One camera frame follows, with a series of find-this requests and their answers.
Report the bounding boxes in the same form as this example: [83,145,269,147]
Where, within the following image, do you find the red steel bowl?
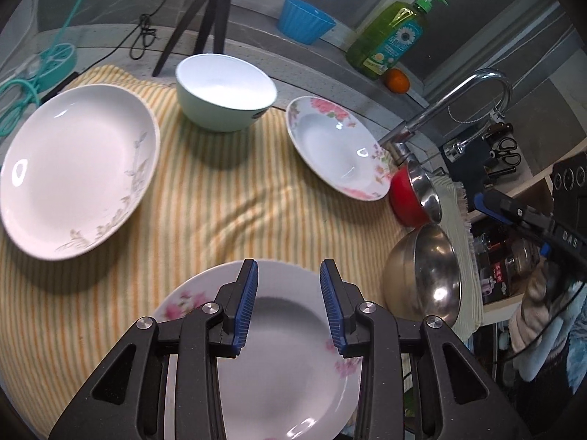
[389,161,442,228]

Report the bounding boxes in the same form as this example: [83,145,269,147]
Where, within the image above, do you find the large steel bowl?
[382,224,462,326]

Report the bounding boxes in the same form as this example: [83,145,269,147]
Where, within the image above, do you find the pink floral white plate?
[153,259,363,440]

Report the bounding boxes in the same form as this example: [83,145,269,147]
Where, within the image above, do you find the small pink floral plate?
[285,96,392,202]

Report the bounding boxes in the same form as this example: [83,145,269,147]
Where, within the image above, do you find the white plate grey leaves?
[1,84,160,261]

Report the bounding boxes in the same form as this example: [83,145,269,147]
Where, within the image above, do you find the pale green ceramic bowl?
[175,54,278,132]

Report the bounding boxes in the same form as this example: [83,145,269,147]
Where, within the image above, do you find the gloved right hand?
[508,259,586,381]

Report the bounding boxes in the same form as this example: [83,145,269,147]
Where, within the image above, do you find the black scissors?
[485,136,522,180]

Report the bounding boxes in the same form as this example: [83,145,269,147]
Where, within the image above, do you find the chrome faucet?
[378,69,513,167]

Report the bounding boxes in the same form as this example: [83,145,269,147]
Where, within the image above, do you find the striped yellow cloth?
[1,65,405,438]

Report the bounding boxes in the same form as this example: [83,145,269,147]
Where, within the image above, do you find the orange fruit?
[383,67,411,94]

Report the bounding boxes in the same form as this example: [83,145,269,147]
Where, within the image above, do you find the green dish soap bottle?
[345,0,449,80]

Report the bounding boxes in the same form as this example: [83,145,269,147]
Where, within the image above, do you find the blue fluted bowl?
[278,0,336,45]

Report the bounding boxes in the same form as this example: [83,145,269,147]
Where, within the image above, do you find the black tripod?
[152,0,232,77]

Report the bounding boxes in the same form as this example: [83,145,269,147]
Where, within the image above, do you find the black camera box right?
[550,151,587,237]

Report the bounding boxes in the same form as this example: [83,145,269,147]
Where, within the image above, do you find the black cable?
[38,0,194,106]

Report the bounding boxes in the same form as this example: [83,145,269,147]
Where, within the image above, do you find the teal cable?
[0,0,104,138]

